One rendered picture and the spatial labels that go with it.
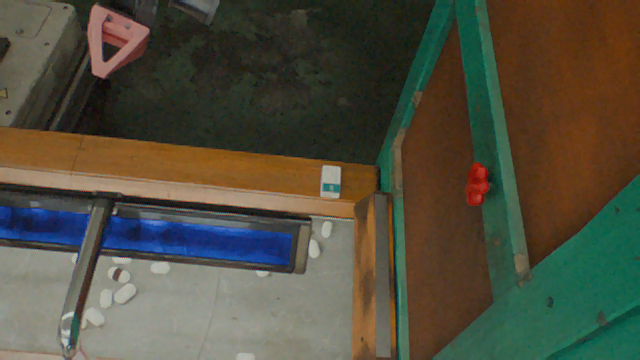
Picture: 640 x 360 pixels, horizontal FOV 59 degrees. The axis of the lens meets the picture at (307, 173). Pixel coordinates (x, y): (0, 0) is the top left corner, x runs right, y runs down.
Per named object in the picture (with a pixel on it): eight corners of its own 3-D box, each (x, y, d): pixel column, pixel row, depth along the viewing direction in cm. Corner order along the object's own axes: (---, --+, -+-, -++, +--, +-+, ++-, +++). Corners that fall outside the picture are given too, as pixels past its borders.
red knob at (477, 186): (459, 177, 59) (474, 154, 55) (479, 180, 59) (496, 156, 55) (463, 214, 56) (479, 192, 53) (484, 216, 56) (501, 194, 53)
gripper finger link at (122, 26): (122, 109, 68) (144, 53, 73) (133, 74, 62) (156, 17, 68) (64, 87, 66) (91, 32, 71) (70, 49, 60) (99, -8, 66)
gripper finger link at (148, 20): (125, 98, 66) (148, 42, 71) (137, 61, 61) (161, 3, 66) (66, 75, 64) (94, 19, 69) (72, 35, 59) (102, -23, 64)
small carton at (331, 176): (321, 170, 112) (323, 164, 110) (339, 172, 112) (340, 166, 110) (320, 196, 108) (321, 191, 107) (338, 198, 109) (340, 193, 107)
